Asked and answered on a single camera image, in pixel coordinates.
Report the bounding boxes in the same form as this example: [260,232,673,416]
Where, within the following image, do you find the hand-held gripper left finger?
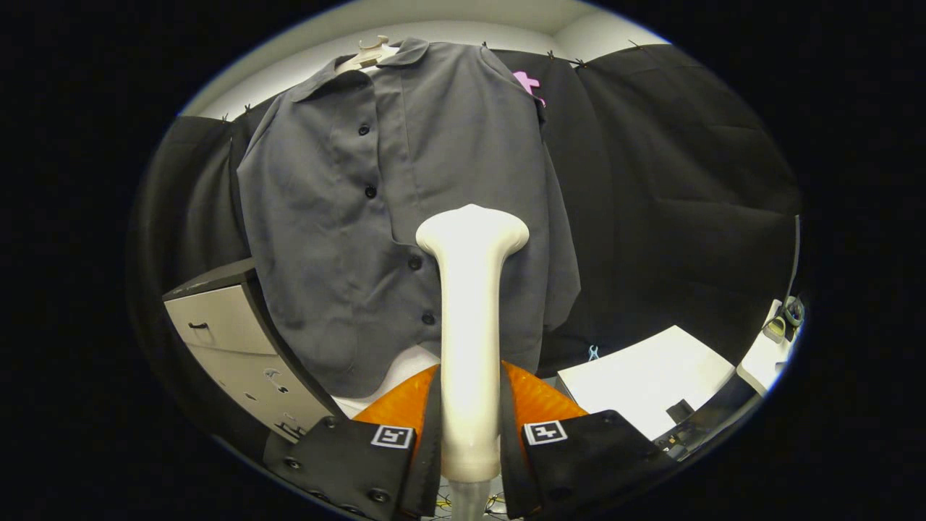
[262,364,442,520]

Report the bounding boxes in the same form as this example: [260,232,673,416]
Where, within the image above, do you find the white table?
[557,325,736,441]
[736,298,800,395]

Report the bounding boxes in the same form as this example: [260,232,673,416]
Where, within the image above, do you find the grey drawer cabinet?
[162,258,344,444]

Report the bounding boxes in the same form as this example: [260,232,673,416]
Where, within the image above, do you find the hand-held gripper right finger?
[499,360,677,520]

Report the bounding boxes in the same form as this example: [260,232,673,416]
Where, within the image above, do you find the white ironing board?
[333,344,441,419]

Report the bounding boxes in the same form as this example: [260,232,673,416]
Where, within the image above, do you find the white garment steamer head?
[415,204,530,484]

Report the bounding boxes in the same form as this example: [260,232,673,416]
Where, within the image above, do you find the dark hanging cable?
[785,215,802,305]

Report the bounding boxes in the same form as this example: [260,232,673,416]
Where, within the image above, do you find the grey button shirt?
[237,38,582,399]

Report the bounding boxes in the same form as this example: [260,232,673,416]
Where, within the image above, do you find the black backdrop cloth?
[127,42,804,464]

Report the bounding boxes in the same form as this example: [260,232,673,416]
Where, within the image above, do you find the cream garment hanger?
[336,35,399,73]

